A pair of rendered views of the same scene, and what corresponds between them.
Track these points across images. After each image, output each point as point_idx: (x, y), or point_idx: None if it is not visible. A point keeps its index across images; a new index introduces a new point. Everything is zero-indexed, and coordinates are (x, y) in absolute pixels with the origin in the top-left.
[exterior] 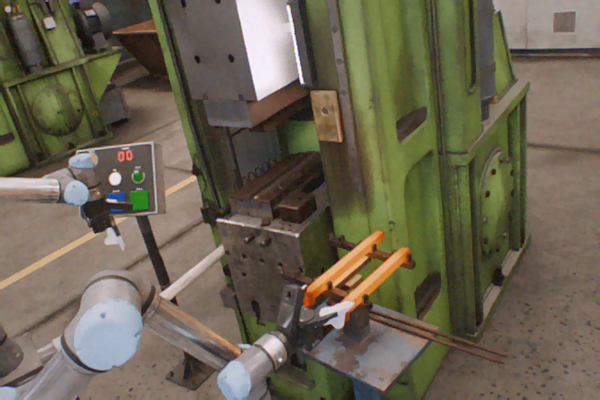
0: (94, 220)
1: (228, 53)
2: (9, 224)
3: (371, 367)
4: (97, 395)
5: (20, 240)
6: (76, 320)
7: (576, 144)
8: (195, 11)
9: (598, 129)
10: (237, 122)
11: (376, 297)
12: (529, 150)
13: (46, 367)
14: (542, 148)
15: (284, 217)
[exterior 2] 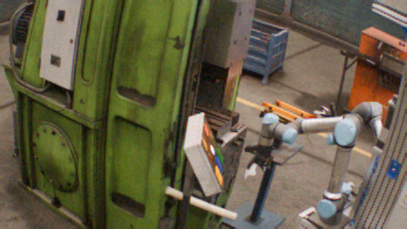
0: (271, 155)
1: (245, 35)
2: None
3: (293, 145)
4: None
5: None
6: (378, 109)
7: (8, 100)
8: (243, 16)
9: (1, 91)
10: (237, 74)
11: None
12: (0, 112)
13: (381, 126)
14: (2, 108)
15: (234, 123)
